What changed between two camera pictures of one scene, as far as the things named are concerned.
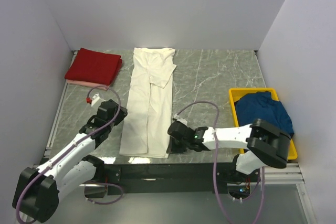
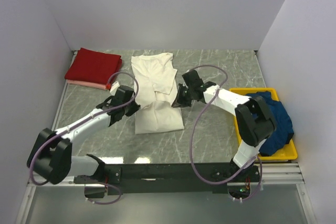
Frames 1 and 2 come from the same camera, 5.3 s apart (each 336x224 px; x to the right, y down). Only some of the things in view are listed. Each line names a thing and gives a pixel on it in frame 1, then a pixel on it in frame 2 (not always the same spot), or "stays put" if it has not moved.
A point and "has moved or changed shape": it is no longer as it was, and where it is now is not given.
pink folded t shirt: (87, 83) stays put
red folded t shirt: (94, 66) stays put
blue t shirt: (260, 105) stays put
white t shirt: (146, 128) has moved or changed shape
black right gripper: (173, 149) -> (179, 102)
